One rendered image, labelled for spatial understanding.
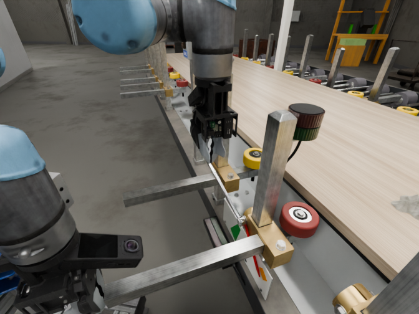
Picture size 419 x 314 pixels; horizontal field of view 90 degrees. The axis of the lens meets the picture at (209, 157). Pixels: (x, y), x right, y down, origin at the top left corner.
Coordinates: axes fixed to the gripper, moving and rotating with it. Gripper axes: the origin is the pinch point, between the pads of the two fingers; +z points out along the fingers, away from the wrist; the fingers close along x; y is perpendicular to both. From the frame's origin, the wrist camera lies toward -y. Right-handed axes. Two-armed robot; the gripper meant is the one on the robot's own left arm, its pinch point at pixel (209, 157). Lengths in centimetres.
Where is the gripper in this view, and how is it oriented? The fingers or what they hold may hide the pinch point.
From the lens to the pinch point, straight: 53.6
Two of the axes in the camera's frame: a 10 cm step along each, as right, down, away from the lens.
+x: 9.4, -1.9, 2.8
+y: 3.4, 5.1, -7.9
